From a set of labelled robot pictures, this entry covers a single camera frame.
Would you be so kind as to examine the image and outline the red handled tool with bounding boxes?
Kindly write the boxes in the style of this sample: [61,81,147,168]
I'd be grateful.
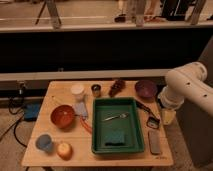
[79,116,92,134]

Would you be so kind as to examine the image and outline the grey rectangular eraser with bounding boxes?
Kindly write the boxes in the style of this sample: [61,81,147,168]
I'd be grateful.
[148,130,161,155]

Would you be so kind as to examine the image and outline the blue power box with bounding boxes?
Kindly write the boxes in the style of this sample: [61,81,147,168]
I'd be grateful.
[24,103,41,121]

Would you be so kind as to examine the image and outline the grey folded cloth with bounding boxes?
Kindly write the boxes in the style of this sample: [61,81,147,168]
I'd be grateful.
[74,102,88,119]

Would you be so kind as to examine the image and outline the yellow red apple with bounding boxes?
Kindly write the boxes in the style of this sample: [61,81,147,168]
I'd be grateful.
[56,142,72,160]

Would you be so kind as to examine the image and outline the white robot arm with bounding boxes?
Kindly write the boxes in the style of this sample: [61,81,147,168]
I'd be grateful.
[158,62,213,125]

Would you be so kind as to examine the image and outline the wooden folding table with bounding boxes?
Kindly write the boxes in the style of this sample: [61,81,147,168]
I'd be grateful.
[22,81,173,167]

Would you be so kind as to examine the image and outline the blue sponge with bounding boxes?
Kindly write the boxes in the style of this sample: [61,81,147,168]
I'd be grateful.
[104,131,125,146]

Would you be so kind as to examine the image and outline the black floor cables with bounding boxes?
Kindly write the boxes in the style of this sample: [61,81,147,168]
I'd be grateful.
[0,96,28,149]

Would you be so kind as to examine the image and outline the blue cup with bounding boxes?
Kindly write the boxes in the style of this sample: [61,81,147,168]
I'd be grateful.
[35,134,53,153]

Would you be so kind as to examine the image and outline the purple bowl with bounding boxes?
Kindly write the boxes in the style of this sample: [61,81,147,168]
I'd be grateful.
[135,80,157,98]

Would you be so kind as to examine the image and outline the dark grape bunch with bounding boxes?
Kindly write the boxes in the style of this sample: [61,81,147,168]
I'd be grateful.
[108,79,125,97]

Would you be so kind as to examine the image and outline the green plastic tray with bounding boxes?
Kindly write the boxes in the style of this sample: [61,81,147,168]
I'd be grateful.
[91,97,145,154]

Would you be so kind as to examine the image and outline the red bowl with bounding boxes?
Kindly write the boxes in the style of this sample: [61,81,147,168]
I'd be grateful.
[50,105,75,129]

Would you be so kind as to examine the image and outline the white cup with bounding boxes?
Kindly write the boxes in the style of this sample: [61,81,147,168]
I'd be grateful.
[71,84,85,101]

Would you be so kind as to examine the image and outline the silver fork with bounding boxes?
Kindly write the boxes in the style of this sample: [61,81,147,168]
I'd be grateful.
[102,113,129,122]

